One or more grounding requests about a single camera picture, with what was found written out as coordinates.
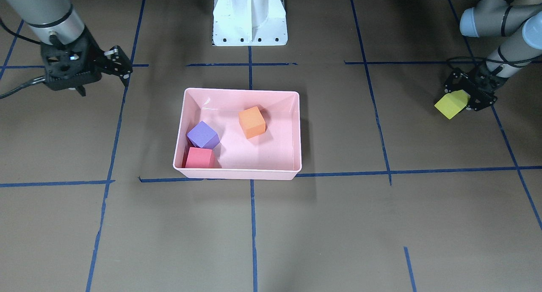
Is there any yellow-green foam block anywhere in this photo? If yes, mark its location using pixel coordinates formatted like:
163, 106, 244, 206
434, 90, 470, 120

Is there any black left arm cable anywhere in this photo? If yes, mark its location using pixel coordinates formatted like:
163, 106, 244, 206
447, 55, 542, 72

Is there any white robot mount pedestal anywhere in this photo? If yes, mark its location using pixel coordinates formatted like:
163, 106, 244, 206
212, 0, 288, 47

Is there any red-pink foam block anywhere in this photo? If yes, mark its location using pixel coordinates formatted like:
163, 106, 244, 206
183, 147, 216, 169

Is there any pink plastic bin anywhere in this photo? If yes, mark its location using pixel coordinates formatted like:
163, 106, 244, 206
173, 88, 302, 180

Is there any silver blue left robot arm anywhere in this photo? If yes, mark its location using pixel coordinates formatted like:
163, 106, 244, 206
459, 0, 542, 111

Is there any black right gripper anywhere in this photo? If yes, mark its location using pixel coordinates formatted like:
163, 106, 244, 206
40, 26, 106, 97

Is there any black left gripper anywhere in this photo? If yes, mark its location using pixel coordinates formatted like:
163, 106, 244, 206
462, 62, 508, 111

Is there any orange foam block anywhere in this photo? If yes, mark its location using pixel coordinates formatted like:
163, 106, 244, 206
238, 106, 267, 139

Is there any purple foam block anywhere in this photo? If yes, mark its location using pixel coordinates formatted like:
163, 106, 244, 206
187, 121, 219, 149

